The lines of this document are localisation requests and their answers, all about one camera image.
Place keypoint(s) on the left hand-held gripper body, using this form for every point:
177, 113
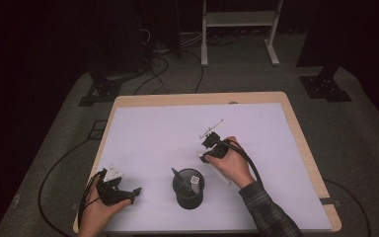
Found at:
112, 192

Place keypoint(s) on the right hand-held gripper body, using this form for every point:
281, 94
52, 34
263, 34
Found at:
216, 148

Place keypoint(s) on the white pen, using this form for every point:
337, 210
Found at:
223, 177

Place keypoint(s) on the black pen with chrome tip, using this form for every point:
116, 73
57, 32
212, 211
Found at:
181, 181

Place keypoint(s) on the black mesh pen holder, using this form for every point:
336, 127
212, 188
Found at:
187, 200

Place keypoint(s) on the person's right hand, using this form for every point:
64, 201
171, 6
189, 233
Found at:
235, 168

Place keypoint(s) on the person's left hand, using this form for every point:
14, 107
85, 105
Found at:
93, 214

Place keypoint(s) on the grey marker with square cap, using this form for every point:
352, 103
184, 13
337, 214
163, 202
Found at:
194, 184

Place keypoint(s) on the black tape square outline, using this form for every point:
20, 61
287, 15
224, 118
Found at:
93, 130

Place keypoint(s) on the black stand base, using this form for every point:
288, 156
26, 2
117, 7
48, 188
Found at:
103, 90
325, 87

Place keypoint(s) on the black tape strip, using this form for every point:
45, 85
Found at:
326, 201

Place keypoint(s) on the white metal stand frame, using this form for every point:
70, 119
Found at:
240, 18

